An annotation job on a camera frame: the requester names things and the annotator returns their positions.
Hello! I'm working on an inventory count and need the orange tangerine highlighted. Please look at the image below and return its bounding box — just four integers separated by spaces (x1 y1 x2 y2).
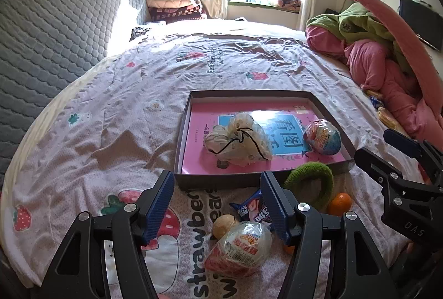
282 244 295 256
327 193 352 217

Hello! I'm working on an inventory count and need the green fuzzy ring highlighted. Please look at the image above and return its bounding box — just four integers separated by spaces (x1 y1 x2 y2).
283 161 335 213

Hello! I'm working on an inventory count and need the red toy egg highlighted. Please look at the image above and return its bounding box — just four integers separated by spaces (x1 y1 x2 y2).
204 222 272 278

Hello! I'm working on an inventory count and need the blue cookie snack packet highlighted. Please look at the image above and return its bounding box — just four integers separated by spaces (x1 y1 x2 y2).
230 190 273 231

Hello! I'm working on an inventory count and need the yellow snack packet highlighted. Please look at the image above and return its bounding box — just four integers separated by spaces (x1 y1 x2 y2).
377 106 408 136

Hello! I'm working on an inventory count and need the pink pillow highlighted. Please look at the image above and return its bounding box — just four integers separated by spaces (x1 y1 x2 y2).
354 0 442 116

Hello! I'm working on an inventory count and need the blue small snack packet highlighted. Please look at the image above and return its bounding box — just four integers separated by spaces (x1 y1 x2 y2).
369 96 384 110

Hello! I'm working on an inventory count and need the blue wrapped toy egg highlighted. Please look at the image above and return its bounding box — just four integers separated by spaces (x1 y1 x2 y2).
303 119 342 155

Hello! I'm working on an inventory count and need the pink quilt pile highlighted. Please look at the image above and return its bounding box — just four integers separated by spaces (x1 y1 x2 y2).
306 25 442 149

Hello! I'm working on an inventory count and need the pink book in tray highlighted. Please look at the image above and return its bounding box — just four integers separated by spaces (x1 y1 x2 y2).
175 97 352 175

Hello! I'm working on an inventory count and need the pink strawberry bed sheet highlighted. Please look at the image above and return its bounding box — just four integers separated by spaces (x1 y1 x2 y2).
0 18 427 299

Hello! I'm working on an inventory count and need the green blanket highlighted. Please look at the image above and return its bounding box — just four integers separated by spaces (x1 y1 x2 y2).
306 2 413 75

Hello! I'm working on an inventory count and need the patterned cushion on sill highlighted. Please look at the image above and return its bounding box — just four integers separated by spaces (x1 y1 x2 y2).
277 0 302 13

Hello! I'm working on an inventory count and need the grey quilted headboard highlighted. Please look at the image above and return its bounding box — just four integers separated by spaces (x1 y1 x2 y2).
1 0 146 175

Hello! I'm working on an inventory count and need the folded blankets stack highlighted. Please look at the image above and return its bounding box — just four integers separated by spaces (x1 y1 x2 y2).
146 0 208 23

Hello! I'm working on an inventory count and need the black wall television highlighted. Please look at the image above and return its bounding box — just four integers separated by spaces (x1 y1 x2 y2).
399 0 442 52

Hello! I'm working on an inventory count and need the white drawstring mesh bag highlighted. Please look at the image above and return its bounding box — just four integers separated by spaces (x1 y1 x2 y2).
204 113 272 167

